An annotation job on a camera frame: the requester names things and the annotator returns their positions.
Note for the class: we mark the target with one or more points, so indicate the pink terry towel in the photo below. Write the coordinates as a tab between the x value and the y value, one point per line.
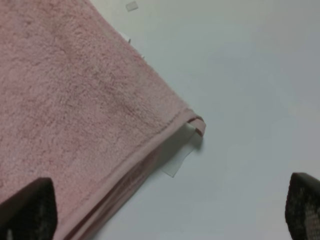
78	104

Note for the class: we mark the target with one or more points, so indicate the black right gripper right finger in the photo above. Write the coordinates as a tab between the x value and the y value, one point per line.
302	208

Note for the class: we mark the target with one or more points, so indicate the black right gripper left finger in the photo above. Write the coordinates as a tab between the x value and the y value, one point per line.
31	213

